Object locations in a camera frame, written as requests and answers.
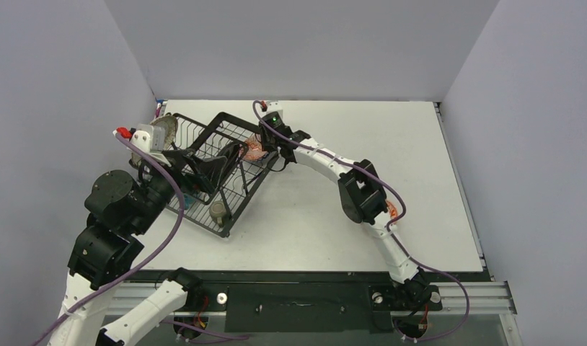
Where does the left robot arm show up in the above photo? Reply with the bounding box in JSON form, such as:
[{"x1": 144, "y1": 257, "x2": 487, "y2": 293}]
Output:
[{"x1": 47, "y1": 150, "x2": 205, "y2": 345}]

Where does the white and blue cup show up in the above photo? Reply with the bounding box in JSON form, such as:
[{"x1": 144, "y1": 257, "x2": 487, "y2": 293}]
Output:
[{"x1": 183, "y1": 194, "x2": 198, "y2": 210}]

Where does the black round plate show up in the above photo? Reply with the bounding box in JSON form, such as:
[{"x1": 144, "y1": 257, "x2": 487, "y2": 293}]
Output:
[{"x1": 206, "y1": 142, "x2": 247, "y2": 189}]

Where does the black wire dish rack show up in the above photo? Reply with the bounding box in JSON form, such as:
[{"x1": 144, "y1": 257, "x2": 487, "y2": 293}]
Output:
[{"x1": 152, "y1": 112, "x2": 278, "y2": 238}]

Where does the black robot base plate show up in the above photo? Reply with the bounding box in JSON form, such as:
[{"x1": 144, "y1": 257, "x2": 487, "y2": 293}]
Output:
[{"x1": 107, "y1": 270, "x2": 467, "y2": 335}]

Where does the orange floral bowl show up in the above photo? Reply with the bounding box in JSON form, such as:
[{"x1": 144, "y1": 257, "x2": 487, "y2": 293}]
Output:
[{"x1": 386, "y1": 200, "x2": 399, "y2": 223}]

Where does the olive green ceramic mug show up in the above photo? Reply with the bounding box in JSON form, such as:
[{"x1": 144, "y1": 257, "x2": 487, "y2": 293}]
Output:
[{"x1": 209, "y1": 200, "x2": 231, "y2": 228}]

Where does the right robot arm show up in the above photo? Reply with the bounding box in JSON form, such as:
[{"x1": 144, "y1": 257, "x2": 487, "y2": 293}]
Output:
[{"x1": 260, "y1": 112, "x2": 441, "y2": 311}]

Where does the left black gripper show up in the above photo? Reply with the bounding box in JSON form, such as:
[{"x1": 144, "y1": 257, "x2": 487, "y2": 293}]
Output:
[{"x1": 132, "y1": 148, "x2": 226, "y2": 234}]

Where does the red patterned upturned bowl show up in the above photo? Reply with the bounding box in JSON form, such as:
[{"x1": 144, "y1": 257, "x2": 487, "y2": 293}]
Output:
[{"x1": 244, "y1": 134, "x2": 268, "y2": 162}]

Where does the speckled oval plate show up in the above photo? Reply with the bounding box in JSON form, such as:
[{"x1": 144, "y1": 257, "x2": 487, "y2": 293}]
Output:
[{"x1": 130, "y1": 114, "x2": 178, "y2": 167}]

